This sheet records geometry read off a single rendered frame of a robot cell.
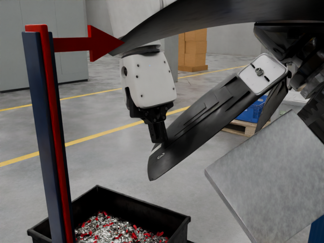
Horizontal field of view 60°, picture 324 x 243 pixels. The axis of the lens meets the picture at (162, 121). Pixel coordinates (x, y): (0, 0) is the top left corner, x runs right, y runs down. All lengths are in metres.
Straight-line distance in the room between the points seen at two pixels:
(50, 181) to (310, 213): 0.32
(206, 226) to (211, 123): 1.49
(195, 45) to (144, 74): 8.04
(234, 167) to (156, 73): 0.23
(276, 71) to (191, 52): 8.17
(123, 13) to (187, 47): 8.20
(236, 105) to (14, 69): 6.06
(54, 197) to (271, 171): 0.29
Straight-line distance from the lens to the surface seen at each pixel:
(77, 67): 6.99
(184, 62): 8.77
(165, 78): 0.55
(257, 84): 0.51
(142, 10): 0.53
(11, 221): 2.19
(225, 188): 0.40
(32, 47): 0.18
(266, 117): 0.73
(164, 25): 0.27
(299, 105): 3.30
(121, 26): 0.53
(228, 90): 0.53
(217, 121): 0.48
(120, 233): 0.56
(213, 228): 1.93
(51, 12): 6.72
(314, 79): 0.47
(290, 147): 0.42
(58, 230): 0.23
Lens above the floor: 1.19
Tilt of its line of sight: 18 degrees down
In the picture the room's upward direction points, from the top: straight up
